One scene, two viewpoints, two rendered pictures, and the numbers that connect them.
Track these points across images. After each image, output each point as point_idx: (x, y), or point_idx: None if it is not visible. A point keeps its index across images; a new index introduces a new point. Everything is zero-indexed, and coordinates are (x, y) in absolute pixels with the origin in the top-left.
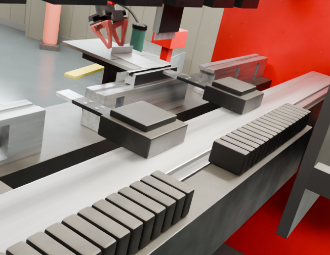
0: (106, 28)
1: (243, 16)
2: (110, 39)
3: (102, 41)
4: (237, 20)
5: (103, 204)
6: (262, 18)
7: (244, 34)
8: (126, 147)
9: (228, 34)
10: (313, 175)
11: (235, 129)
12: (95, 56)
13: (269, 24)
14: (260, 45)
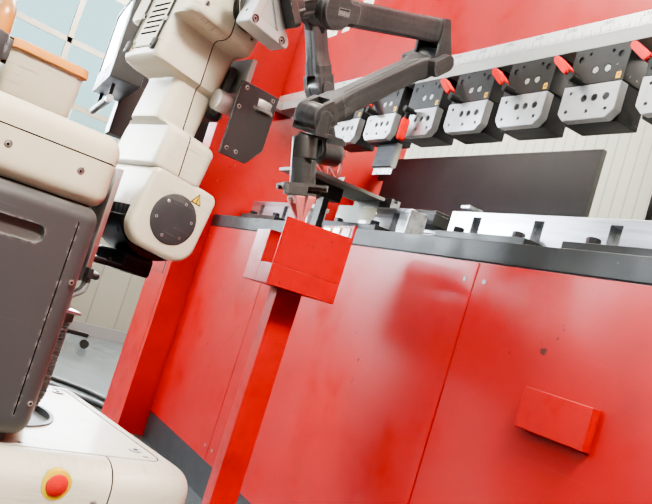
0: (343, 158)
1: (231, 158)
2: (341, 169)
3: (333, 171)
4: (224, 163)
5: None
6: (252, 164)
7: (232, 179)
8: None
9: (213, 177)
10: None
11: None
12: (346, 184)
13: (259, 170)
14: (250, 193)
